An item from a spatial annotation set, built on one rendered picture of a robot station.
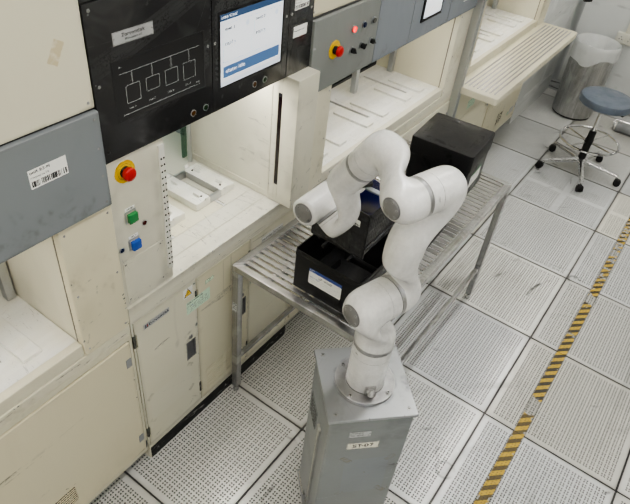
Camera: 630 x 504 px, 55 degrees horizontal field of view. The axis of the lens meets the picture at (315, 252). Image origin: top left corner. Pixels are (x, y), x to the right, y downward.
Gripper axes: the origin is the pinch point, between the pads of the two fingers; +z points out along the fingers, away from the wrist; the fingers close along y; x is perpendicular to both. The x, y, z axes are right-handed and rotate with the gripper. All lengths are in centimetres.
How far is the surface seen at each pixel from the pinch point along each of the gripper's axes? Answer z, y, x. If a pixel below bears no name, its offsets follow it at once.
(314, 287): -14.1, -4.1, -44.4
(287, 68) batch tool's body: 8.6, -38.8, 18.2
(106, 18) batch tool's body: -61, -38, 51
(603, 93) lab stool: 293, 20, -66
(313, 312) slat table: -20, 1, -49
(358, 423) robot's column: -46, 36, -52
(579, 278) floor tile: 169, 65, -126
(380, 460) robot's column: -38, 44, -75
